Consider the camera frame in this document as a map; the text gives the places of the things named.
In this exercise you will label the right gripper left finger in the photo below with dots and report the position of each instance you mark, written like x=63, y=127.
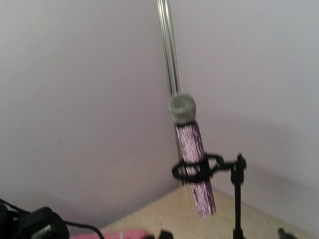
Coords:
x=165, y=234

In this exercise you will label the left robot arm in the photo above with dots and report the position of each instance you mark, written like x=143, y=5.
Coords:
x=42, y=223

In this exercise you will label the pink microphone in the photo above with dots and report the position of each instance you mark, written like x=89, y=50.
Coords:
x=128, y=234

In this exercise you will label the left aluminium frame post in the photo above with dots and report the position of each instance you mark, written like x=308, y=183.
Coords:
x=169, y=47

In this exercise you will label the black tripod mic stand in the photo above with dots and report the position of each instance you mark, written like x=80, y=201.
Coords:
x=236, y=179

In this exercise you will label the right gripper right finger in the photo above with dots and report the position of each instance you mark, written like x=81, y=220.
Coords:
x=285, y=235

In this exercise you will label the glitter silver microphone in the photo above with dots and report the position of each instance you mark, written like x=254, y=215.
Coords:
x=182, y=109

